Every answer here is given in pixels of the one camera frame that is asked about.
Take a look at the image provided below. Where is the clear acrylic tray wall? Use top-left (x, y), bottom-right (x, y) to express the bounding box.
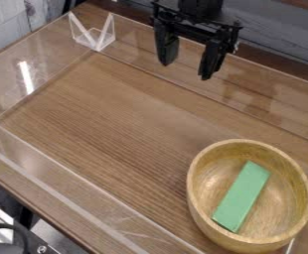
top-left (0, 4), bottom-right (308, 254)

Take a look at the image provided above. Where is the green rectangular block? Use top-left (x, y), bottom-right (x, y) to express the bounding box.
top-left (212, 161), bottom-right (271, 233)

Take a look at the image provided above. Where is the clear acrylic corner bracket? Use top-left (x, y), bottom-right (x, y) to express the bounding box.
top-left (69, 12), bottom-right (115, 52)

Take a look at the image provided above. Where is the brown wooden bowl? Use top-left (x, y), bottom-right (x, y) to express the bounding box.
top-left (186, 139), bottom-right (308, 254)

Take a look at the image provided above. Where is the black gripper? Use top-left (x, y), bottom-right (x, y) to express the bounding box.
top-left (152, 0), bottom-right (243, 80)

